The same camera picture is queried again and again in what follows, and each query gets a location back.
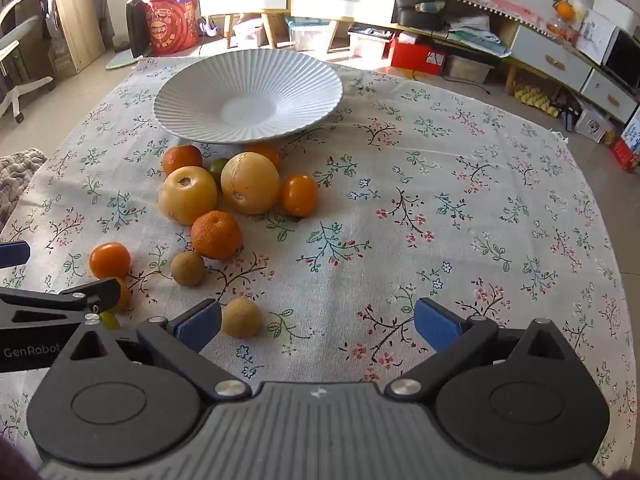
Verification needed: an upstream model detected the glass jar of oranges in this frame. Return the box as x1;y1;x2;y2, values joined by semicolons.
546;17;581;43

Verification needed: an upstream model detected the yellow egg tray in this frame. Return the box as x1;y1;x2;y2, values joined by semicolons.
512;85;561;118

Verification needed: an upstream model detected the wooden board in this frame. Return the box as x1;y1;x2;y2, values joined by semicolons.
52;0;106;73

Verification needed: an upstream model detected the white illustrated box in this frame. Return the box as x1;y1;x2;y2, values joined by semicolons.
577;10;621;66

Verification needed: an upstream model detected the white ribbed plate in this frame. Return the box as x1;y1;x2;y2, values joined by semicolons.
152;49;344;143

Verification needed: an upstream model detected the brown kiwi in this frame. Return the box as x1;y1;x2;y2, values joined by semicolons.
220;298;263;339
170;251;206;288

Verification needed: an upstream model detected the black panel on round base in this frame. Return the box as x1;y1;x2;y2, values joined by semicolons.
105;0;153;72

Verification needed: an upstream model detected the orange mandarin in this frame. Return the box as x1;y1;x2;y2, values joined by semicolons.
191;210;243;261
161;144;204;177

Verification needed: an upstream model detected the wooden shelf cabinet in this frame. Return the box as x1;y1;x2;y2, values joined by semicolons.
196;0;401;50

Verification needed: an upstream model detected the black floor cable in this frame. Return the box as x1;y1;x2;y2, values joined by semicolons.
440;73;493;97

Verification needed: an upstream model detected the small red box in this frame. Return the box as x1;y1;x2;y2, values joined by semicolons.
610;137;640;173

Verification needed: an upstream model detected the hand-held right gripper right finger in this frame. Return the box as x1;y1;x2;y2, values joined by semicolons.
384;297;588;402

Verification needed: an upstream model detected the clear plastic box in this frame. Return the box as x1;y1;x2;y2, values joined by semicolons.
445;55;493;83

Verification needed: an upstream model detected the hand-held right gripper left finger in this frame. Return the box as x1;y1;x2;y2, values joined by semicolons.
47;299;252;403

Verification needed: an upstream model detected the white stand drawer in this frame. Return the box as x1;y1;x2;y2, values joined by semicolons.
510;25;593;93
580;69;638;123

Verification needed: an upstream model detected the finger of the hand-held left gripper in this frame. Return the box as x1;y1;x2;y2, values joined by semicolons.
0;277;130;330
0;241;31;266

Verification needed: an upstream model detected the black lid storage box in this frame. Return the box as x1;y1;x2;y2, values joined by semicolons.
348;27;396;58

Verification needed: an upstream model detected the low wooden media stand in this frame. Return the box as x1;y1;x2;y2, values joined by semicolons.
395;0;640;126

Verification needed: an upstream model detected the yellow round pear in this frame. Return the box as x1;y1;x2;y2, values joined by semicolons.
158;165;219;226
220;152;281;216

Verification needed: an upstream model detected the small clear storage box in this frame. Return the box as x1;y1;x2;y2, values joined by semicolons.
235;22;266;48

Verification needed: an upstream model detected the white printed carton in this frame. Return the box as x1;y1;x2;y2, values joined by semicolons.
562;100;613;143

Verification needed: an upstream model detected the white appliance box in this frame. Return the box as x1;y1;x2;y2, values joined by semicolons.
592;0;640;36

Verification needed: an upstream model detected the floral tablecloth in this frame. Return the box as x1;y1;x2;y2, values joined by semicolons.
0;55;632;466

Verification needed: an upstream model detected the half-ripe green orange tomato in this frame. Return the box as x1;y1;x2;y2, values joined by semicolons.
102;276;133;315

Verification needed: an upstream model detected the grey office chair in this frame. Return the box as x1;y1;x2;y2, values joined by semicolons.
0;0;56;123

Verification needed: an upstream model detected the pile of papers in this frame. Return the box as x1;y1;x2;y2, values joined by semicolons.
447;15;511;56

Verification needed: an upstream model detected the black microwave oven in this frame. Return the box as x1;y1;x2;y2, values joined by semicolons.
600;27;640;93

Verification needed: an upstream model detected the red printed bag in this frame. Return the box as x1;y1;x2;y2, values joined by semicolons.
145;0;201;57

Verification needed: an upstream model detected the blue and white carton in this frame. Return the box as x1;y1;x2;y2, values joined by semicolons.
621;110;640;153

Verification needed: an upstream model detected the grey knitted blanket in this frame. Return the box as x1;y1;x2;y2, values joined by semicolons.
0;149;48;231

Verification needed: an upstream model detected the black bag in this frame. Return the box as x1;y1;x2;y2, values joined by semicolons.
392;0;448;31

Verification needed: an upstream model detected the blue lid storage box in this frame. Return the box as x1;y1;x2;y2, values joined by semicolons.
286;16;333;52

